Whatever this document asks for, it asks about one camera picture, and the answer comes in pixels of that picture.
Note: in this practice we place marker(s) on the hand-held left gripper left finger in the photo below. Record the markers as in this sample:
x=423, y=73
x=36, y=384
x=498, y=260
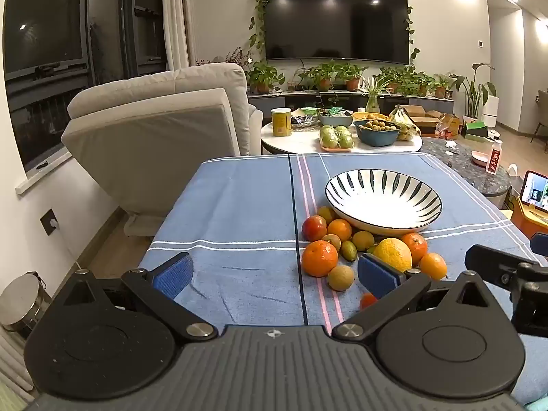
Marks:
x=173, y=274

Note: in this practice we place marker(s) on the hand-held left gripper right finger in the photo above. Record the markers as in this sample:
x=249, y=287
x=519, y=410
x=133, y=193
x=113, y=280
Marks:
x=379, y=276

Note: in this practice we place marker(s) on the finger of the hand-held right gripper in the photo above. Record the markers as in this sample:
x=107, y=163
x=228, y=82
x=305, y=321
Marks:
x=540, y=243
x=492, y=261

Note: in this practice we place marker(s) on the large yellow citrus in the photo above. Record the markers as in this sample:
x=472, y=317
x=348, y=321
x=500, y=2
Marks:
x=392, y=254

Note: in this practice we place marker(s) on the small red apple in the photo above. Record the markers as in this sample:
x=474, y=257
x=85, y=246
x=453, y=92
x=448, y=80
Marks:
x=368, y=301

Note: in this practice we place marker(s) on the small green mango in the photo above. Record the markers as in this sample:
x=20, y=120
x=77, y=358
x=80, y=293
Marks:
x=349, y=250

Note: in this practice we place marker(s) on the small brown kiwi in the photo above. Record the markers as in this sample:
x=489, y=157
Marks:
x=332, y=242

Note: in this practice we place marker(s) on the large orange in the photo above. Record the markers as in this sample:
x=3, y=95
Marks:
x=320, y=258

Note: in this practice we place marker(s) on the white bowl with leaf stripes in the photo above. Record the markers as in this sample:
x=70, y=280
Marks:
x=383, y=199

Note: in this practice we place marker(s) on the small yellow-orange fruit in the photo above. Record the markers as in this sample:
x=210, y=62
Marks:
x=326, y=214

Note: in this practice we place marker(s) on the orange phone stand box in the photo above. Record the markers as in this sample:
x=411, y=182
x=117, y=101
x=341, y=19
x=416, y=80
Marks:
x=524, y=222

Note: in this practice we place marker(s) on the white bag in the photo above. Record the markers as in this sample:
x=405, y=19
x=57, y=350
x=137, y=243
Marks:
x=513, y=173

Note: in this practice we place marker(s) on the dark marble table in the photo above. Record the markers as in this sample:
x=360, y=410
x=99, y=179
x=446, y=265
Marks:
x=466, y=175

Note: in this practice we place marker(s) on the blue striped tablecloth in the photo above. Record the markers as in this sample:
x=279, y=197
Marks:
x=239, y=205

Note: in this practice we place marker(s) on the white bottle with red label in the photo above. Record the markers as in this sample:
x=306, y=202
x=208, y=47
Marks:
x=494, y=158

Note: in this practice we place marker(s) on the pink dish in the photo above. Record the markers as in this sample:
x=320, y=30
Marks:
x=479, y=158

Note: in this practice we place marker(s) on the grey dining chair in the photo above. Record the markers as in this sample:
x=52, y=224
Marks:
x=541, y=124

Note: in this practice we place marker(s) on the white robot vacuum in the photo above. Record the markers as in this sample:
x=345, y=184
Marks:
x=491, y=133

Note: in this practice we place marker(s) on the green box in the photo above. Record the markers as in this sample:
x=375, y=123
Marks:
x=475, y=130

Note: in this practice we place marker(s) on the beige armchair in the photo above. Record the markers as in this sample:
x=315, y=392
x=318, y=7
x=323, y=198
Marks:
x=162, y=137

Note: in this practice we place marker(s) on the dark blue bowl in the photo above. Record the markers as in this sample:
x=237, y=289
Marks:
x=376, y=137

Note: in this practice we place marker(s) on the white air purifier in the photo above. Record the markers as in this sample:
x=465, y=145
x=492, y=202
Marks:
x=491, y=111

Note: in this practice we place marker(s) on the wrapped green apples tray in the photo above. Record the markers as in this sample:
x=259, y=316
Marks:
x=336, y=137

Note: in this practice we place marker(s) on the pile of longans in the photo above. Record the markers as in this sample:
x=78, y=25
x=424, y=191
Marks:
x=376, y=125

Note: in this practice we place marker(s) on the brown cardboard box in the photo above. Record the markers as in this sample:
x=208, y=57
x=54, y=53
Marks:
x=413, y=111
x=430, y=123

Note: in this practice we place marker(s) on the metal trash can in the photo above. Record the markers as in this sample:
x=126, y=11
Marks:
x=19, y=304

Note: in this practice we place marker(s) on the white round table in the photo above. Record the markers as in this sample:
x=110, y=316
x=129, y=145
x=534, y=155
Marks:
x=295, y=141

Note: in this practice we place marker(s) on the yellow basket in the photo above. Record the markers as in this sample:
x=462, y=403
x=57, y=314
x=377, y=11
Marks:
x=370, y=116

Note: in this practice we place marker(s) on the grey bowl with snacks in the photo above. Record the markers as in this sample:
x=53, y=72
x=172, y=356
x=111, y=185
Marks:
x=335, y=120

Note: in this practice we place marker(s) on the banana bunch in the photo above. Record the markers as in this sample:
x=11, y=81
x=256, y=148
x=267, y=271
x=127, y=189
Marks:
x=402, y=115

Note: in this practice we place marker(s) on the large-leaf potted plant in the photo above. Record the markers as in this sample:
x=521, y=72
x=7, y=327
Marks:
x=473, y=90

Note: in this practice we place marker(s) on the glass dish of snacks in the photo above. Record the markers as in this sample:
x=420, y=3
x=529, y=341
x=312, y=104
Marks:
x=305, y=122

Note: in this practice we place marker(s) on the glass vase with spider plant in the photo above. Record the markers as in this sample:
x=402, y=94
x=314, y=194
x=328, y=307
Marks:
x=372, y=102

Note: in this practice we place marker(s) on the small green bowl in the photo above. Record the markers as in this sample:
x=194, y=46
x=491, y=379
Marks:
x=308, y=111

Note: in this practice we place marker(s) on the yellow can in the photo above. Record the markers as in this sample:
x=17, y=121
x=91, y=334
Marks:
x=281, y=124

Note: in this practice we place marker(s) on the grey television cabinet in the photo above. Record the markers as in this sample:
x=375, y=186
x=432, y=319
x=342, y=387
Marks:
x=274, y=102

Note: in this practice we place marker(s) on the row of potted plants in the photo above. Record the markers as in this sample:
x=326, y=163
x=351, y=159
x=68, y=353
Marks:
x=263, y=78

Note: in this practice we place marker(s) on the red branch arrangement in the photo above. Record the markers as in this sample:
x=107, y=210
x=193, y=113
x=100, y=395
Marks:
x=239, y=56

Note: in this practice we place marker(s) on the dark window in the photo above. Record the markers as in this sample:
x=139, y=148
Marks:
x=51, y=51

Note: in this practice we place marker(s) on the white curtain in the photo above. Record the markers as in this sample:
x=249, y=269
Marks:
x=177, y=17

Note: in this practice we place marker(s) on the green ivy vine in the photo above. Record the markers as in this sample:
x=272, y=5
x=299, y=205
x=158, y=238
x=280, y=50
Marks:
x=258, y=21

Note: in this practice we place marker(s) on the dark wall socket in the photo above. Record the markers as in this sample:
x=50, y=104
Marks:
x=50, y=222

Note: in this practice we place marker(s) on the black wall television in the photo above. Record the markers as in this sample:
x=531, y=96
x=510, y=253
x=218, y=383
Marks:
x=334, y=17

